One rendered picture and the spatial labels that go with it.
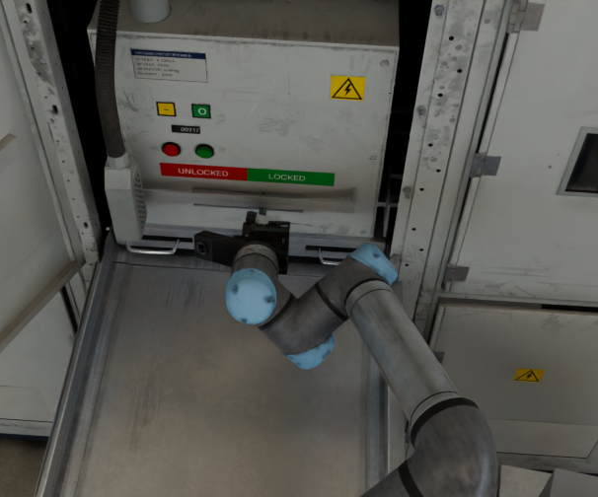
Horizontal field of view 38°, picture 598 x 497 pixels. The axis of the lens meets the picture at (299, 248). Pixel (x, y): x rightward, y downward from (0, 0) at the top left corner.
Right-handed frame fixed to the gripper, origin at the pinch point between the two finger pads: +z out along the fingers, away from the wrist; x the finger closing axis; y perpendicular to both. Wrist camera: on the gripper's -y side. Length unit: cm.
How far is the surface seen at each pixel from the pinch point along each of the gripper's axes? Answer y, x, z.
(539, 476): 55, -41, -17
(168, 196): -15.6, 4.0, 0.2
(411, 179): 28.1, 10.9, -4.8
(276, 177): 4.1, 8.3, 1.8
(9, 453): -69, -89, 49
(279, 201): 4.9, 4.3, -0.5
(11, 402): -63, -67, 40
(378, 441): 24.4, -32.0, -21.7
